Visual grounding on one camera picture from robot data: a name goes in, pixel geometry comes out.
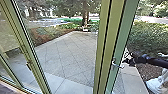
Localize concrete garden path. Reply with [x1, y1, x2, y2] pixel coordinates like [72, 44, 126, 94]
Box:
[6, 31, 134, 94]

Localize white garden statue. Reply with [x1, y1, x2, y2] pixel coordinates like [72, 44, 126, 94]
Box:
[145, 68, 168, 94]

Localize green garden shrub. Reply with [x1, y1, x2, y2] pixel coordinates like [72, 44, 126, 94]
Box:
[128, 21, 168, 56]

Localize metal door lever handle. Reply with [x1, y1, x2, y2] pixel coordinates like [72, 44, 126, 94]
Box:
[111, 58, 125, 70]
[24, 59, 33, 70]

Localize tree trunk outdoors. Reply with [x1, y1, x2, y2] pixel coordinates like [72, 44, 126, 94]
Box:
[80, 0, 90, 28]

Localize green framed glass door wall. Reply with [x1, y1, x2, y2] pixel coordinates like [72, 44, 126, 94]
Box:
[0, 0, 139, 94]

